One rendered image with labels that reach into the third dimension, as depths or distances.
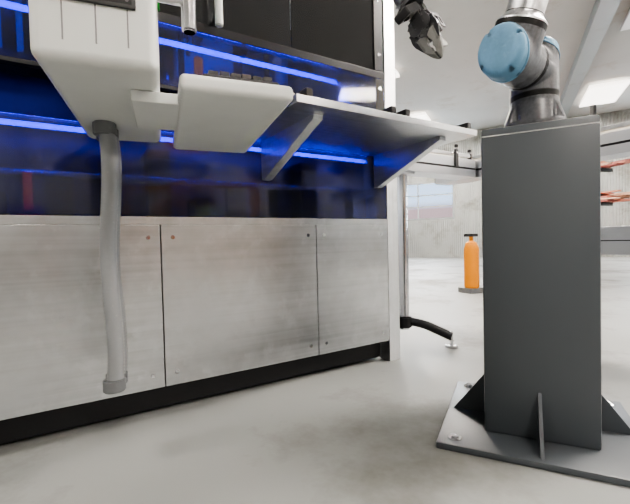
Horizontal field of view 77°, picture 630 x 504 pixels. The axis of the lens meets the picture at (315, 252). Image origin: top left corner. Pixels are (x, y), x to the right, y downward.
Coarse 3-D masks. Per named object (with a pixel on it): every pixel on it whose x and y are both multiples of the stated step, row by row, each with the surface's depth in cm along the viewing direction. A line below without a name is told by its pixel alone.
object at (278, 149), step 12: (312, 120) 107; (288, 132) 118; (300, 132) 112; (264, 144) 132; (276, 144) 125; (288, 144) 118; (300, 144) 117; (264, 156) 133; (276, 156) 125; (288, 156) 122; (264, 168) 133; (276, 168) 128; (264, 180) 136
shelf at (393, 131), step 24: (288, 120) 112; (336, 120) 113; (360, 120) 113; (384, 120) 114; (408, 120) 117; (312, 144) 140; (336, 144) 141; (360, 144) 142; (384, 144) 143; (408, 144) 143
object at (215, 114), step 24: (144, 96) 72; (168, 96) 73; (192, 96) 69; (216, 96) 69; (240, 96) 70; (264, 96) 71; (288, 96) 72; (144, 120) 82; (168, 120) 83; (192, 120) 82; (216, 120) 83; (240, 120) 83; (264, 120) 84; (192, 144) 102; (216, 144) 103; (240, 144) 103
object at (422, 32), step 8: (408, 0) 116; (416, 0) 117; (400, 8) 119; (424, 8) 119; (416, 16) 116; (424, 16) 114; (416, 24) 116; (424, 24) 114; (440, 24) 117; (416, 32) 116; (424, 32) 116
